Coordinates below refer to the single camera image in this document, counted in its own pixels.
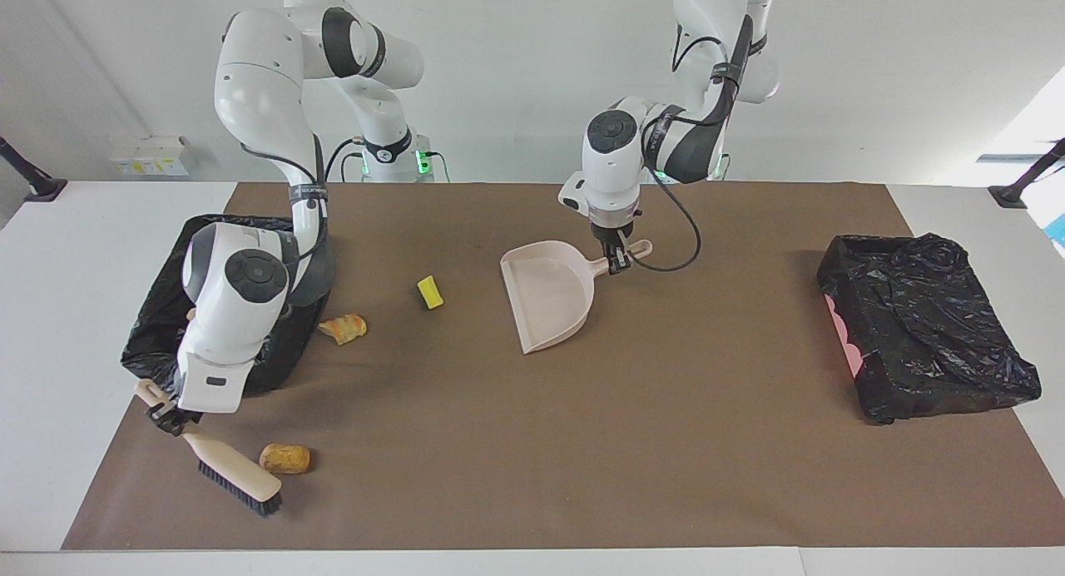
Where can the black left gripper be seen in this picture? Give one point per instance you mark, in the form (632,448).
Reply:
(616,233)

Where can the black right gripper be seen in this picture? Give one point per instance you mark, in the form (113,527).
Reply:
(181,416)

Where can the beige plastic dustpan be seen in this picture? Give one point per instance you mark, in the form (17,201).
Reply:
(549,297)

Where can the beige hand brush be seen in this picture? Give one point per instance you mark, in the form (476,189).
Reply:
(237,472)

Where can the brown toy bread roll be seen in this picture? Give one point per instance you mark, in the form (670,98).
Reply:
(284,459)

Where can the orange toy croissant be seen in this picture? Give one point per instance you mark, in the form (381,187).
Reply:
(344,329)

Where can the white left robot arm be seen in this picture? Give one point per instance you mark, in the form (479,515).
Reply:
(616,160)

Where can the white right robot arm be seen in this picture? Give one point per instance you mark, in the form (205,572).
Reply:
(250,85)

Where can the bin lined with black bag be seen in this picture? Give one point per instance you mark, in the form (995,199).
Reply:
(158,310)

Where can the pink bin with black bag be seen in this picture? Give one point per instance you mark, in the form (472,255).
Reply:
(923,335)

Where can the small yellow sponge block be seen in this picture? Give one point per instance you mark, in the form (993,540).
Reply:
(430,293)

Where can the brown table mat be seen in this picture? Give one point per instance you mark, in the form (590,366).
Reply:
(466,493)

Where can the blue plastic item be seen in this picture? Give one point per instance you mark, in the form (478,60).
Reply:
(1059,230)

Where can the black camera stand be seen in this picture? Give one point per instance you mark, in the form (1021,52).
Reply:
(42,189)
(1011,197)

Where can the white wall socket box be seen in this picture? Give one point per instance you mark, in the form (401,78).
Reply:
(150,156)

